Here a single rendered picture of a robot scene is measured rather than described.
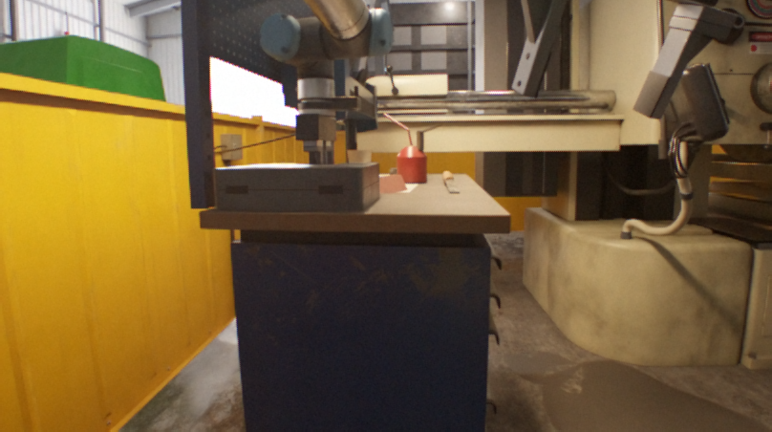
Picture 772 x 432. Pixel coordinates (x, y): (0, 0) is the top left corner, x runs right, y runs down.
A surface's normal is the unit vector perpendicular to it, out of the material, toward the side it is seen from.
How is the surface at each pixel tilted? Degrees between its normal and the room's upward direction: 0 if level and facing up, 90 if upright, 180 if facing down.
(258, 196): 90
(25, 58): 80
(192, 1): 90
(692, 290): 90
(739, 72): 90
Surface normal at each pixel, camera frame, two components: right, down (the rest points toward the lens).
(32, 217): 1.00, 0.00
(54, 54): -0.10, -0.07
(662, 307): -0.22, 0.11
